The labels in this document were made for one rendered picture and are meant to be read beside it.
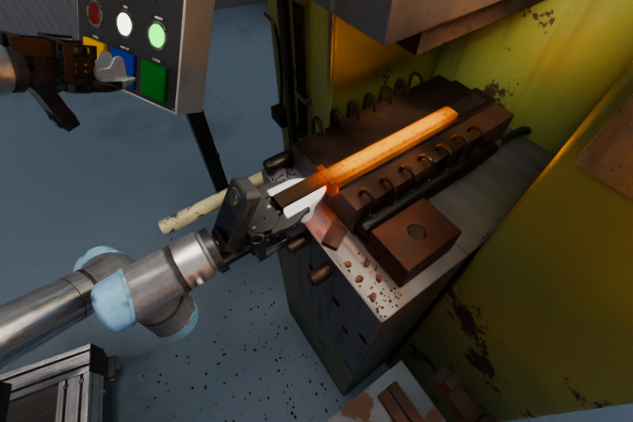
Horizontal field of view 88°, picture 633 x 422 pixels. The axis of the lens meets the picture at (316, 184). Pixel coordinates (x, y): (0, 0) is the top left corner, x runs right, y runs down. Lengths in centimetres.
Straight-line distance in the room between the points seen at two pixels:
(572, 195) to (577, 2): 41
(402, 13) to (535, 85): 53
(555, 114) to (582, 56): 12
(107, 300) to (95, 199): 164
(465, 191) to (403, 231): 21
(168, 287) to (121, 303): 6
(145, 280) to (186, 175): 154
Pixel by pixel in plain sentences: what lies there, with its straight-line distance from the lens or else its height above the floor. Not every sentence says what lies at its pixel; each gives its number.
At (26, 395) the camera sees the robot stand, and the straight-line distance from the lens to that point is 152.
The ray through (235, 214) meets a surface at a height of 106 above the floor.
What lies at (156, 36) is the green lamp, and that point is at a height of 109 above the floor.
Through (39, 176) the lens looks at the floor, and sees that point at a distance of 245.
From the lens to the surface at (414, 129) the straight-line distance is 67.
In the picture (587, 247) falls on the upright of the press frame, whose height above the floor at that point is 109.
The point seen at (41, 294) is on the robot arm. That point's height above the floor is 97.
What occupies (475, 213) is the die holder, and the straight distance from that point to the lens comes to 69.
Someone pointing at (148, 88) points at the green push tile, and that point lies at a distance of 85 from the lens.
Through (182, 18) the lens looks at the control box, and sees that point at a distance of 78.
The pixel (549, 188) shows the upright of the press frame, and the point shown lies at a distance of 48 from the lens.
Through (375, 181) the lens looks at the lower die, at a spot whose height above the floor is 99.
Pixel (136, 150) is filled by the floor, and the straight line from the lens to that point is 229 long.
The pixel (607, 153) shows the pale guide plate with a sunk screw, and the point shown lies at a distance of 41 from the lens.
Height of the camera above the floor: 143
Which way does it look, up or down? 51 degrees down
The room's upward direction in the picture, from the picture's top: straight up
